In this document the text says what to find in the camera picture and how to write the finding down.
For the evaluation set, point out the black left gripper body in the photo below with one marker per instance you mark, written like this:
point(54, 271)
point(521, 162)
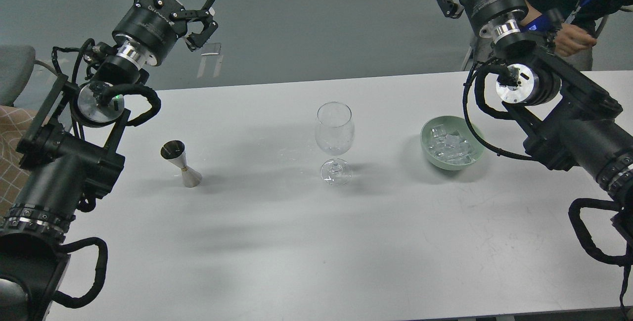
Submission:
point(152, 26)

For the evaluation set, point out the steel cocktail jigger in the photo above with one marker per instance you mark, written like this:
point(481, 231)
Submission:
point(174, 152)

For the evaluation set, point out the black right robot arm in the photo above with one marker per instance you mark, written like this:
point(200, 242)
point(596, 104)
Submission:
point(569, 120)

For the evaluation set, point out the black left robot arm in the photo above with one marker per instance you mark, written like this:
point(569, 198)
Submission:
point(70, 150)

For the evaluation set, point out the clear ice cubes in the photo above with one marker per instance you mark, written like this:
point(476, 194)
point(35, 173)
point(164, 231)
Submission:
point(451, 148)

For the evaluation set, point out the clear wine glass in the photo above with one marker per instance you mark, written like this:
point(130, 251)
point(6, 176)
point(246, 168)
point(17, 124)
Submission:
point(334, 135)

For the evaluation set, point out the green bowl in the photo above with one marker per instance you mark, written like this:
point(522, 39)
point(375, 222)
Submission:
point(452, 123)

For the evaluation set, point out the grey chair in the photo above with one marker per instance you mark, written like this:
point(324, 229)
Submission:
point(24, 80)

